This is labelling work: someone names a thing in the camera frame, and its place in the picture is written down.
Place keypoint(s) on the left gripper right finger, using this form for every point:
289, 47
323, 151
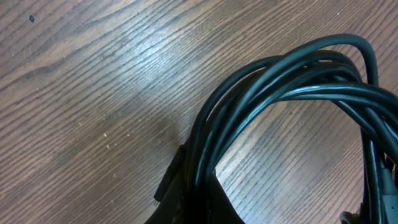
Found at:
222, 211

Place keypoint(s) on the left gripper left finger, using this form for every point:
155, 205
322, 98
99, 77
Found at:
171, 193

